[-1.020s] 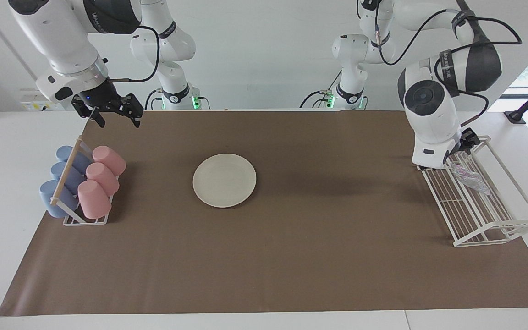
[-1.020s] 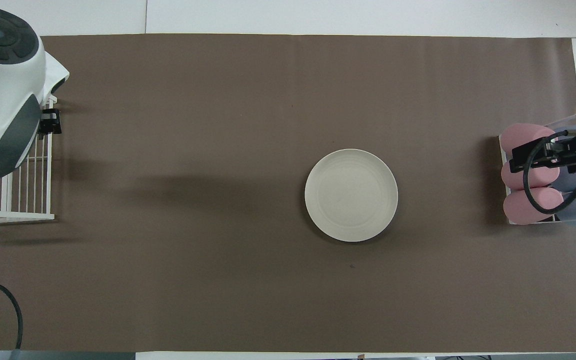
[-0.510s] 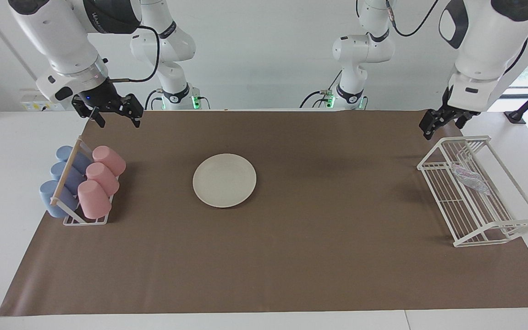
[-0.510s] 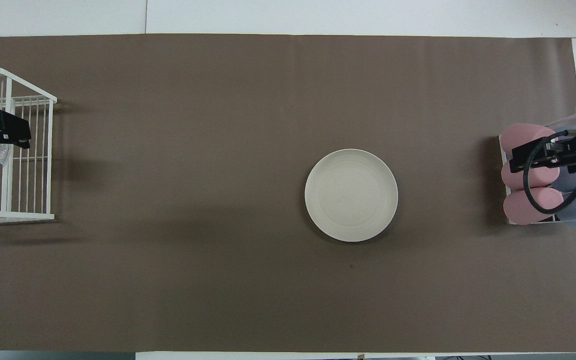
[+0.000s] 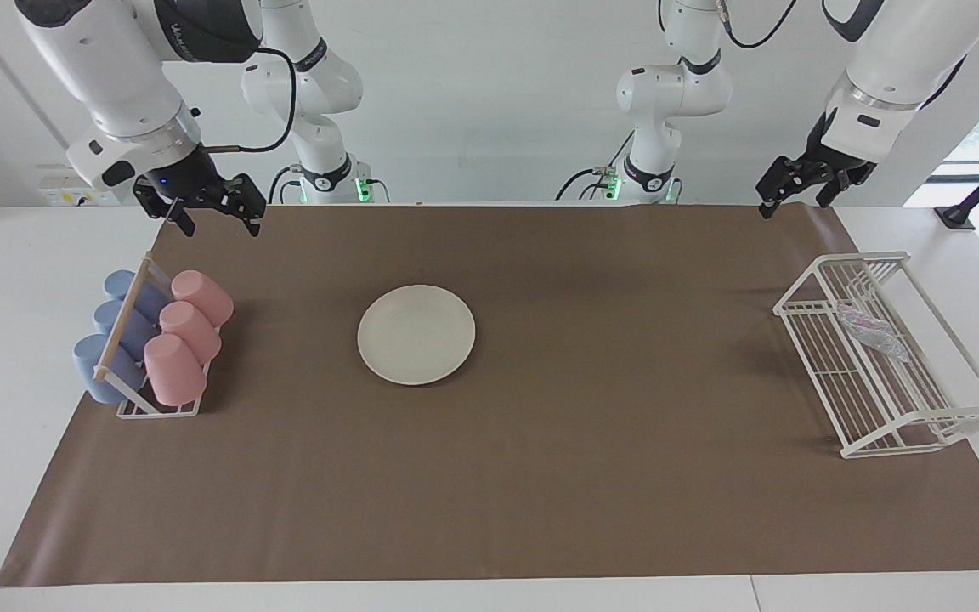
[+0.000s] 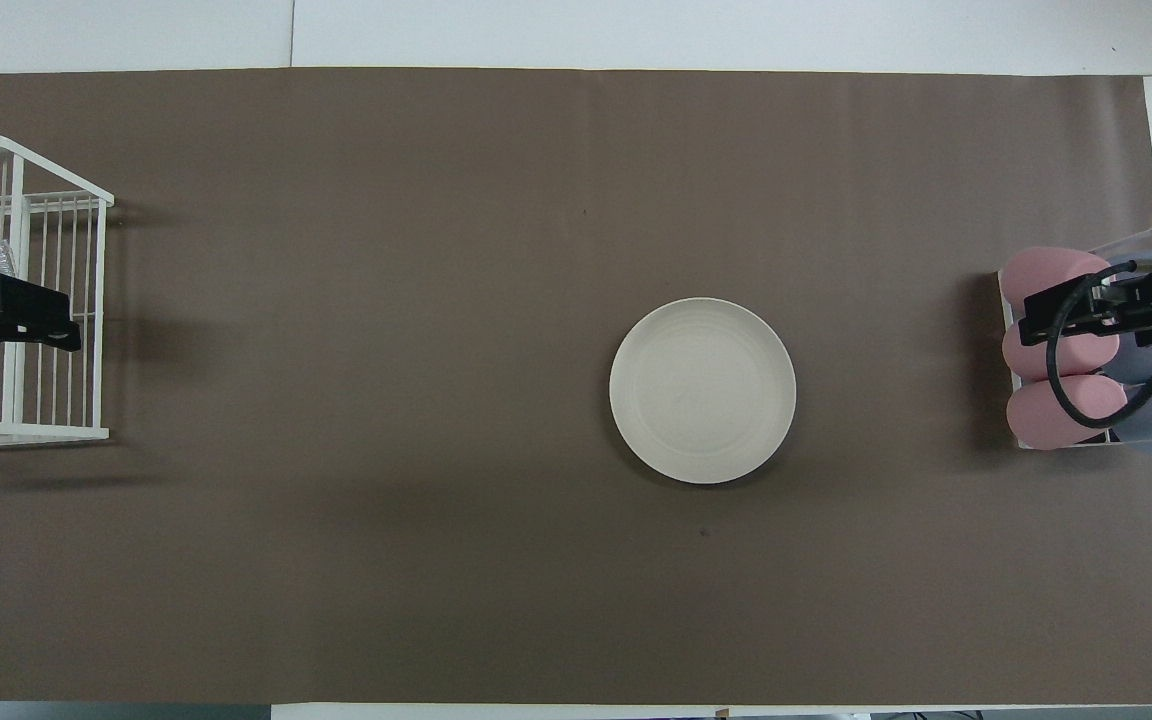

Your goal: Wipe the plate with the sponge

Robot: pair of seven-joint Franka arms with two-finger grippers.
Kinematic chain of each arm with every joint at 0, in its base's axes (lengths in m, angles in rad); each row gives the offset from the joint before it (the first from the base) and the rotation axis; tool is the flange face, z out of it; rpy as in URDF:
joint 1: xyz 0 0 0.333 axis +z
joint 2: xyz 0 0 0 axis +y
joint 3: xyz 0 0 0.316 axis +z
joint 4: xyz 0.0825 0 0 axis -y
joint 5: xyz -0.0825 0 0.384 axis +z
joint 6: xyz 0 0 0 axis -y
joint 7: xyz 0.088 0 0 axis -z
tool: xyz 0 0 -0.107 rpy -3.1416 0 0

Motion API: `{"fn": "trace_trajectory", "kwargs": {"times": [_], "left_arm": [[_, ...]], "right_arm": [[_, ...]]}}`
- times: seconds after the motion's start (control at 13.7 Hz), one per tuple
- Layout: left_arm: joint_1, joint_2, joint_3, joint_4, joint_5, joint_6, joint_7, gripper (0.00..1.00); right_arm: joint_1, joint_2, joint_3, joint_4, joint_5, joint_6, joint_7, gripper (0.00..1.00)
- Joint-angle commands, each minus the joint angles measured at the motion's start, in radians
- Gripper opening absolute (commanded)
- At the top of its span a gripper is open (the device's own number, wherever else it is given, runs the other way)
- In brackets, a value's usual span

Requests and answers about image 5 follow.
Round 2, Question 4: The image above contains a white wall socket box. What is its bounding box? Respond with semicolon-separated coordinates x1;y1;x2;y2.
37;164;125;207

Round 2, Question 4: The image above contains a brown table mat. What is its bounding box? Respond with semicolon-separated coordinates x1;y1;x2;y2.
0;204;979;587

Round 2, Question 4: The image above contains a black left arm base cable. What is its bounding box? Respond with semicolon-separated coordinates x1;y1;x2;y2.
556;127;633;203

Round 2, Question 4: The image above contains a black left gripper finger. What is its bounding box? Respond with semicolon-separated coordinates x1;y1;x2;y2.
815;168;852;209
757;161;798;220

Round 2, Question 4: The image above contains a pink cup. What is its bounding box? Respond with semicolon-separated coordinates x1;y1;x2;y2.
171;269;235;328
144;333;208;407
158;301;223;365

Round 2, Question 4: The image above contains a cream round plate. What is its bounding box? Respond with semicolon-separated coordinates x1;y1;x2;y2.
357;285;477;388

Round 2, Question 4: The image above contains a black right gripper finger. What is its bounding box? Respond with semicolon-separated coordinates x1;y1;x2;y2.
229;174;268;237
162;197;197;237

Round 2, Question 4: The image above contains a black arm base cable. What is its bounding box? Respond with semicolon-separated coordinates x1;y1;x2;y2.
556;127;633;203
267;166;303;205

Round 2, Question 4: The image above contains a white wire dish rack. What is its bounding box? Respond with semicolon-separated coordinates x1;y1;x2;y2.
773;251;979;460

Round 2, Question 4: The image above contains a black right arm base cable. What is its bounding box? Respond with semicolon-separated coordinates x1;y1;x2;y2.
267;166;303;205

